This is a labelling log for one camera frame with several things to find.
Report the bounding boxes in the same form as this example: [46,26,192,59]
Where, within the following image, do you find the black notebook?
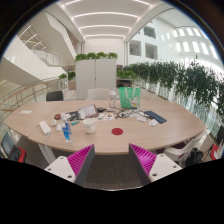
[68,110,79,121]

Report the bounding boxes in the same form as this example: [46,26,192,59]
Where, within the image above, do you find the white cabinet with plants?
[74,51,119,100]

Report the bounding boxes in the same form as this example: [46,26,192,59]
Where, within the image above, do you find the small planter with plants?
[58,71,77,91]

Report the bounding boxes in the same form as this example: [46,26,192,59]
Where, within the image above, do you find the row of green plants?
[116,59,224,121]

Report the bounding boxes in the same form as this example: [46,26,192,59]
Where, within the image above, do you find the black cables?
[113,107,141,119]

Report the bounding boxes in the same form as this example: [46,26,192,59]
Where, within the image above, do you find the flat round red coaster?
[111,127,124,136]

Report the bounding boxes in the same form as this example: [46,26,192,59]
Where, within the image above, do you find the clear blue-labelled water bottle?
[61,114,75,144]

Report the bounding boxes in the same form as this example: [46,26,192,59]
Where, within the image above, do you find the white card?
[135,115,148,123]

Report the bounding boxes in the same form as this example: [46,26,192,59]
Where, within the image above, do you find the white printed mug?
[82,117,97,135]

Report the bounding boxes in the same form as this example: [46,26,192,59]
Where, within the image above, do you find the colourful sticker sheet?
[97,112,115,122]

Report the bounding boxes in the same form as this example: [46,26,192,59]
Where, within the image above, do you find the ceiling light strips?
[63,0,151,39]

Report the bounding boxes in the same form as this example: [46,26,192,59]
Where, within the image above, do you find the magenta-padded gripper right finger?
[128,143,183,186]

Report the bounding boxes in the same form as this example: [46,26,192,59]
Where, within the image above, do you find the clear jar with white lid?
[108,89,118,109]

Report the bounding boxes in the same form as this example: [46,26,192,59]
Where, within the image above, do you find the white chair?
[87,87,112,101]
[163,131,206,164]

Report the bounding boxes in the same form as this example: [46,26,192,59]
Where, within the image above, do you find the dark blue flat case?
[144,110,168,125]

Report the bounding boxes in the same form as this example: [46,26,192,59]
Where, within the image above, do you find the green tote bag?
[118,86,142,110]

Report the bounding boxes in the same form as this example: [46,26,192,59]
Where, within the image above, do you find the glass railing with handrail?
[0,76,61,114]

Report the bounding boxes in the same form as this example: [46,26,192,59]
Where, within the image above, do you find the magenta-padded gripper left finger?
[44,143,96,187]

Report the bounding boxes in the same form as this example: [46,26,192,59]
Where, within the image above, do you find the red and black chair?
[1,133,28,164]

